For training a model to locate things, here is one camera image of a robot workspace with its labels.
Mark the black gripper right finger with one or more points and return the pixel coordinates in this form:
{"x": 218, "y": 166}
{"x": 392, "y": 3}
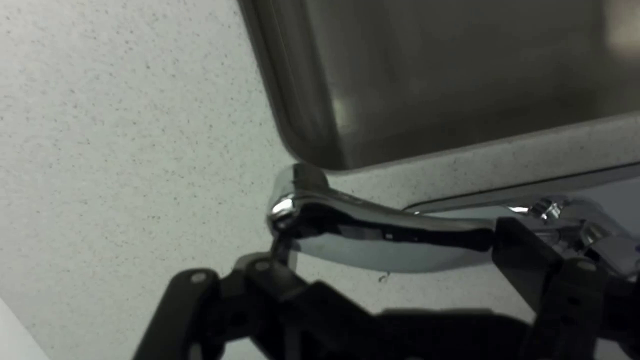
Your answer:
{"x": 573, "y": 312}

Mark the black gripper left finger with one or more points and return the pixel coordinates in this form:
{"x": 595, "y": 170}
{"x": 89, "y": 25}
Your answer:
{"x": 201, "y": 312}

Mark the stainless steel sink basin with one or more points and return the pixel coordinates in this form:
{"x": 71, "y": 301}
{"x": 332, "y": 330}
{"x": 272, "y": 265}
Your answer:
{"x": 433, "y": 67}

